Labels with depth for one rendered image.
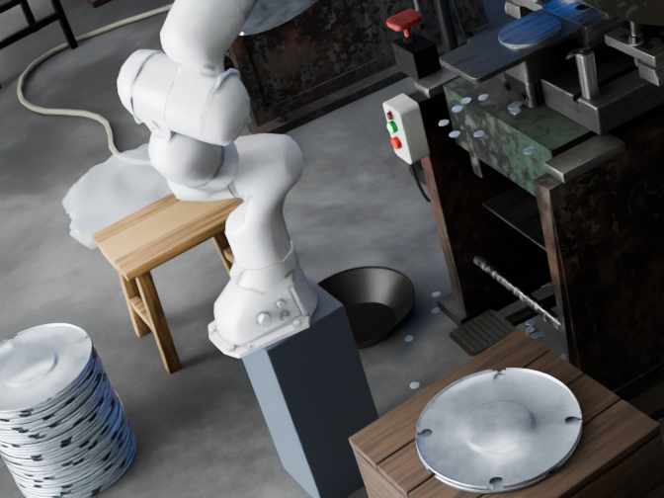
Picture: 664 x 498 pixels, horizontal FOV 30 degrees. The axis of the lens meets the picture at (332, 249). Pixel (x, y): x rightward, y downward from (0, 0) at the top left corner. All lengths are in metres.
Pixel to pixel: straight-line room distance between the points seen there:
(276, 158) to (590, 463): 0.75
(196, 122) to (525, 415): 0.77
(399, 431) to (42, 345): 0.98
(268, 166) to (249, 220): 0.12
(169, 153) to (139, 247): 1.06
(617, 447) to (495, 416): 0.22
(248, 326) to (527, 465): 0.60
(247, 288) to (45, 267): 1.50
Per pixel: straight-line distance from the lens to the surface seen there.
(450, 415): 2.21
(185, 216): 3.05
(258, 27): 2.57
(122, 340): 3.30
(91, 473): 2.85
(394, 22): 2.66
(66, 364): 2.78
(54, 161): 4.31
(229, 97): 1.88
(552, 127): 2.38
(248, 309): 2.32
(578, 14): 2.48
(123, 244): 3.04
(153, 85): 1.92
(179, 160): 1.96
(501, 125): 2.45
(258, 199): 2.20
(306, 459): 2.52
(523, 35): 2.43
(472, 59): 2.39
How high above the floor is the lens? 1.86
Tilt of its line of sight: 34 degrees down
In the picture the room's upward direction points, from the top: 17 degrees counter-clockwise
